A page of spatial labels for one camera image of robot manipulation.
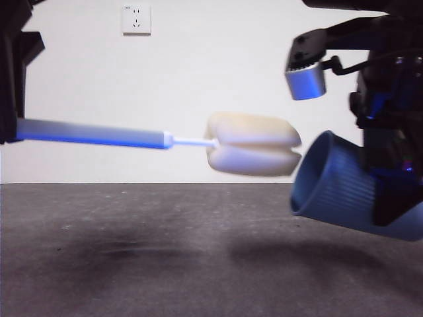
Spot blue ribbed plastic cup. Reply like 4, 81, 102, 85
289, 130, 423, 242

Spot cup brush with sponge head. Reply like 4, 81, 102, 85
16, 111, 303, 178

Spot thin black camera cable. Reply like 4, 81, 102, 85
322, 55, 371, 75

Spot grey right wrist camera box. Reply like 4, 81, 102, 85
284, 62, 327, 101

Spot white wall socket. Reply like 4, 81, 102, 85
122, 5, 153, 36

